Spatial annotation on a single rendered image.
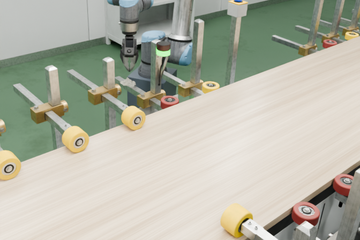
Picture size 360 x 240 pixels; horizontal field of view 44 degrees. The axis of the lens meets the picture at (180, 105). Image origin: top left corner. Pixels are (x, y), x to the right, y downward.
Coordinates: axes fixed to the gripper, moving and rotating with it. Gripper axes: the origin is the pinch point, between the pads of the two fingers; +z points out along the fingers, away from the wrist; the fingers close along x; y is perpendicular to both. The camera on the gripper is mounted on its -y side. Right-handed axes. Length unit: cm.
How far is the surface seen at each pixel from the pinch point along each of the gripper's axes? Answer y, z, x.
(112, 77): -36.8, -13.0, 6.2
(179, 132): -60, -1, -21
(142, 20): 296, 71, -8
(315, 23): 51, -9, -112
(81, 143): -74, -5, 15
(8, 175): -89, -3, 36
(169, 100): -36.0, -1.7, -18.0
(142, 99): -27.8, 2.2, -6.5
